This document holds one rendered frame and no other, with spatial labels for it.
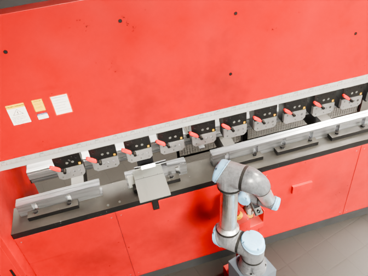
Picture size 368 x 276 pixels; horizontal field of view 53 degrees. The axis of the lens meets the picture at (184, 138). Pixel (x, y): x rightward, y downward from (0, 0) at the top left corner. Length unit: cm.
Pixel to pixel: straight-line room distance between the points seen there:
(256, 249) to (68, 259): 128
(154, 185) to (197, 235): 67
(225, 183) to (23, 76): 105
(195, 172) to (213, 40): 89
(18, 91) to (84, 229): 95
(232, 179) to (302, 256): 158
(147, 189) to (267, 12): 116
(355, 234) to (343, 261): 29
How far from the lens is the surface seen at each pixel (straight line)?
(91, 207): 235
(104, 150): 214
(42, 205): 241
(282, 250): 311
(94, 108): 197
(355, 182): 306
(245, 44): 201
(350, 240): 327
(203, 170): 241
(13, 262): 244
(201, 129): 219
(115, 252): 263
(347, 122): 275
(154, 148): 254
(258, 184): 163
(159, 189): 216
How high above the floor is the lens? 255
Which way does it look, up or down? 39 degrees down
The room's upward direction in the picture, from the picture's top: 7 degrees counter-clockwise
